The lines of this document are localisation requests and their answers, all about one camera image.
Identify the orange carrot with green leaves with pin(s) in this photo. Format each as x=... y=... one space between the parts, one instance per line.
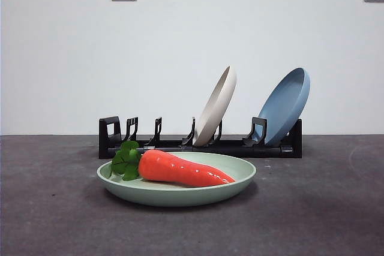
x=180 y=169

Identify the green plate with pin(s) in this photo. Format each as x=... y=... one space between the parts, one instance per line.
x=180 y=196

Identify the cream plate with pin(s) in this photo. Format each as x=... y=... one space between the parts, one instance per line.
x=216 y=109

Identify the black plate rack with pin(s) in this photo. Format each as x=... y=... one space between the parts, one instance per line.
x=270 y=151

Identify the blue plate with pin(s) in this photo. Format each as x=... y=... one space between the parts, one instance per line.
x=285 y=106

